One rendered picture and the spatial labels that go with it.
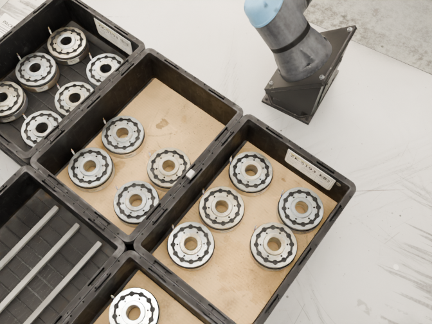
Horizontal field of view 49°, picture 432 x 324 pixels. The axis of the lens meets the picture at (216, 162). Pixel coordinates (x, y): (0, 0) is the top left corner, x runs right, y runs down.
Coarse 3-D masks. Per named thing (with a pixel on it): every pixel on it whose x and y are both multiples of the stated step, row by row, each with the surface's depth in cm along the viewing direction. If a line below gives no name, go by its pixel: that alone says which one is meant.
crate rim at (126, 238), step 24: (120, 72) 111; (96, 96) 108; (216, 96) 109; (72, 120) 106; (48, 144) 103; (216, 144) 104; (192, 168) 101; (72, 192) 99; (168, 192) 99; (96, 216) 97
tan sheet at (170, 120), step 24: (144, 96) 120; (168, 96) 120; (144, 120) 117; (168, 120) 118; (192, 120) 118; (216, 120) 118; (96, 144) 115; (168, 144) 115; (192, 144) 115; (120, 168) 112; (144, 168) 112; (168, 168) 112; (96, 192) 109
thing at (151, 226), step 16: (240, 128) 106; (272, 128) 106; (224, 144) 104; (288, 144) 104; (208, 160) 102; (320, 160) 103; (336, 176) 101; (176, 192) 99; (352, 192) 100; (336, 208) 98; (320, 240) 95; (144, 256) 93; (304, 256) 95; (192, 288) 91; (288, 288) 91; (208, 304) 91; (272, 304) 91; (224, 320) 90; (256, 320) 89
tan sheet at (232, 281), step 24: (264, 192) 110; (192, 216) 107; (264, 216) 108; (216, 240) 105; (240, 240) 105; (168, 264) 103; (216, 264) 103; (240, 264) 103; (216, 288) 101; (240, 288) 101; (264, 288) 101; (240, 312) 99
